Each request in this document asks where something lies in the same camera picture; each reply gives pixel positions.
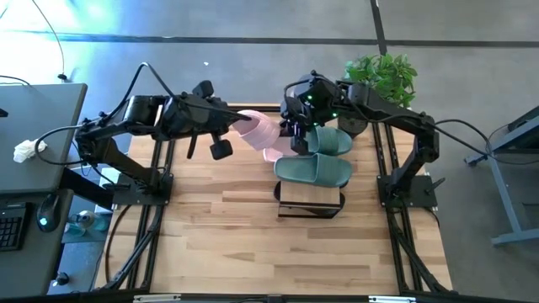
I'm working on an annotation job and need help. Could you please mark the grey metal table frame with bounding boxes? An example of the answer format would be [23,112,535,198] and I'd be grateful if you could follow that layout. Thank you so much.
[464,104,539,247]

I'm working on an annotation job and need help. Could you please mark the black desk support bar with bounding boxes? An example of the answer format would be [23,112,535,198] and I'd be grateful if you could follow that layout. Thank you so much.
[61,167,117,210]

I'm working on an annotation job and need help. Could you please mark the black plant pot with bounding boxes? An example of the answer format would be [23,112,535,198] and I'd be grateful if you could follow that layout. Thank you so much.
[337,114,371,140]

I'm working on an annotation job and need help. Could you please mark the green foam slide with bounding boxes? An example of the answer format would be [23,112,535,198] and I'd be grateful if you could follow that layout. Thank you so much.
[305,125,355,157]
[273,153,355,189]

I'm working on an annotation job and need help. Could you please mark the black floor cable with plug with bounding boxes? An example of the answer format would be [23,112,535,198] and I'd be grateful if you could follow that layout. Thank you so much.
[29,0,69,82]

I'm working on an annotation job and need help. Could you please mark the black computer keyboard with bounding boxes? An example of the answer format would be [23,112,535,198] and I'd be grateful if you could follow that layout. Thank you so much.
[0,202,28,253]

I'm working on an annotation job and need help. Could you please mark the crumpled white tissue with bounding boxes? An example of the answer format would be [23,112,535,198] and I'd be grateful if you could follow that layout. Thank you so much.
[13,138,49,164]

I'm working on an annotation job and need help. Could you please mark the green leafy plant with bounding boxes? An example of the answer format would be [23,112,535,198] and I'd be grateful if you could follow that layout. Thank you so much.
[344,53,419,110]

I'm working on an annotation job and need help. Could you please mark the teal water bottle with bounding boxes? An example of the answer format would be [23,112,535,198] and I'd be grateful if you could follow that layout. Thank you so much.
[67,209,112,237]

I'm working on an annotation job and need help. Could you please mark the black aluminium table frame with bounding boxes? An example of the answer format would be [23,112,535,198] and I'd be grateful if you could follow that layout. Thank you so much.
[99,103,454,296]

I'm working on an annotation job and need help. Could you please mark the black foam slide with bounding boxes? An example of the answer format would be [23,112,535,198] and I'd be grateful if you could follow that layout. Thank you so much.
[273,180,349,218]

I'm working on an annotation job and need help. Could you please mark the pink foam slide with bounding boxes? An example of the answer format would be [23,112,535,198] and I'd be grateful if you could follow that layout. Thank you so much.
[262,135,301,164]
[230,109,282,152]

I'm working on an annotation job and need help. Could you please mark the black computer mouse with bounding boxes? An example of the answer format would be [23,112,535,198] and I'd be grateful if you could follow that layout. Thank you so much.
[35,193,61,234]

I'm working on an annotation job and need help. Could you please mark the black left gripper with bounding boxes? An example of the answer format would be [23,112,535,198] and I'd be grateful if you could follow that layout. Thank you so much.
[161,95,254,141]

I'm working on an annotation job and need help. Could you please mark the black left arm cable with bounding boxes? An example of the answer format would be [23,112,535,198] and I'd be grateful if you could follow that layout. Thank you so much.
[99,61,187,124]

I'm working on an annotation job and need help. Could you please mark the grey office desk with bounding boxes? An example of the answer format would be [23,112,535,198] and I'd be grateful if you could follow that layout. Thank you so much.
[0,189,75,298]
[0,82,88,195]

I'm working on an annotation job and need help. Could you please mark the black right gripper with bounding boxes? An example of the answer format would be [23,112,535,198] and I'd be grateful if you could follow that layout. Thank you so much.
[280,72,340,155]

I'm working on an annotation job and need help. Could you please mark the silver metal bracket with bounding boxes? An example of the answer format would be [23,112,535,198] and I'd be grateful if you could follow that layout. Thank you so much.
[133,294,183,303]
[369,295,419,303]

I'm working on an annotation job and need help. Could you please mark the white power box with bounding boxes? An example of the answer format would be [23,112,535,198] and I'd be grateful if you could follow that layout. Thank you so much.
[94,167,128,215]

